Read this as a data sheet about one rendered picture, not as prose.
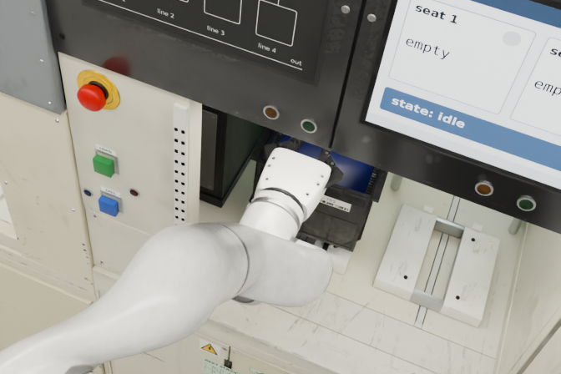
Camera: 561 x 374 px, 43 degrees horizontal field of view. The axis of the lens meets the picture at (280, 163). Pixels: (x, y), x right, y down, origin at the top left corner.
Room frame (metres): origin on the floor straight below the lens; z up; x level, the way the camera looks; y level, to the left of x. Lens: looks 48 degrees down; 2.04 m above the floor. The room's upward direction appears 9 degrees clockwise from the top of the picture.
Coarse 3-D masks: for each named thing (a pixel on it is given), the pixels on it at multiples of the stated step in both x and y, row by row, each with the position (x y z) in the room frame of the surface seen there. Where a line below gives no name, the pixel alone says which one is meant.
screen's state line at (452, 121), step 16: (384, 96) 0.60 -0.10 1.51; (400, 96) 0.59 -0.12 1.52; (400, 112) 0.59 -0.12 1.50; (416, 112) 0.59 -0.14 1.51; (432, 112) 0.58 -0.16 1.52; (448, 112) 0.58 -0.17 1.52; (448, 128) 0.58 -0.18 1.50; (464, 128) 0.57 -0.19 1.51; (480, 128) 0.57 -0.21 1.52; (496, 128) 0.56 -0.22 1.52; (496, 144) 0.56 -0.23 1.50; (512, 144) 0.56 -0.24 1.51; (528, 144) 0.55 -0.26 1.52; (544, 144) 0.55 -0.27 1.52; (544, 160) 0.55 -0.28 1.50; (560, 160) 0.54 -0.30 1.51
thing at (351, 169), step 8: (288, 136) 0.92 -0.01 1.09; (304, 144) 0.92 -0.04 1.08; (312, 144) 0.91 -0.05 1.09; (296, 152) 0.92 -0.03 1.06; (304, 152) 0.92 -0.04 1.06; (312, 152) 0.91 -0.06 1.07; (320, 152) 0.91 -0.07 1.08; (336, 160) 0.91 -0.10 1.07; (344, 160) 0.90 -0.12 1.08; (352, 160) 0.90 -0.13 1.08; (344, 168) 0.90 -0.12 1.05; (352, 168) 0.90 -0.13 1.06; (360, 168) 0.90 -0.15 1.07; (368, 168) 0.89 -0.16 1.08; (344, 176) 0.90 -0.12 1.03; (352, 176) 0.90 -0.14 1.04; (360, 176) 0.90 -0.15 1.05; (368, 176) 0.89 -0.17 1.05; (344, 184) 0.90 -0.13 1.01; (352, 184) 0.90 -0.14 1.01; (360, 184) 0.90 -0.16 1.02
